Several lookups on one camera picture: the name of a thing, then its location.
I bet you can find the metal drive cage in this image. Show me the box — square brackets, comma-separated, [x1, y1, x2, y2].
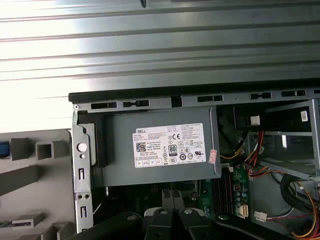
[246, 98, 320, 181]

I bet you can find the black RAM slot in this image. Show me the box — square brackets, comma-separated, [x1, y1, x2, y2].
[223, 169, 233, 216]
[214, 169, 223, 216]

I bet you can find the hard disk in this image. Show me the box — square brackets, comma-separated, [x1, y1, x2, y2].
[0, 140, 11, 160]

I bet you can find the white connector with wires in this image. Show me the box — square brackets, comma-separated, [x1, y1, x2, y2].
[253, 210, 296, 223]

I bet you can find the open black PC case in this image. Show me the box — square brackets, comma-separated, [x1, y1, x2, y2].
[67, 77, 320, 240]

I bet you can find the yellow orange wire bundle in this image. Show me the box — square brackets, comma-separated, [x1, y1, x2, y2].
[219, 129, 266, 176]

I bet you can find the grey parts rack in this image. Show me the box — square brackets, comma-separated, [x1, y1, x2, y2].
[0, 128, 76, 240]

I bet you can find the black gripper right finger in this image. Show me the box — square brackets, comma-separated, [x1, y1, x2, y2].
[172, 189, 298, 240]

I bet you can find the grey power supply unit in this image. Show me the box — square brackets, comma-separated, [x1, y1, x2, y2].
[93, 107, 222, 187]

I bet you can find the RAM stick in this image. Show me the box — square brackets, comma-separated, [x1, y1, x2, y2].
[0, 219, 35, 229]

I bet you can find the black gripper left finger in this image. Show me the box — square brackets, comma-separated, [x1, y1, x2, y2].
[63, 189, 174, 240]

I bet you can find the green motherboard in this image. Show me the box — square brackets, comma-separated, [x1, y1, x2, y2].
[107, 164, 251, 221]

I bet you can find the orange black wire bundle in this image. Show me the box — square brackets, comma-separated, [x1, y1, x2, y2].
[287, 178, 320, 240]

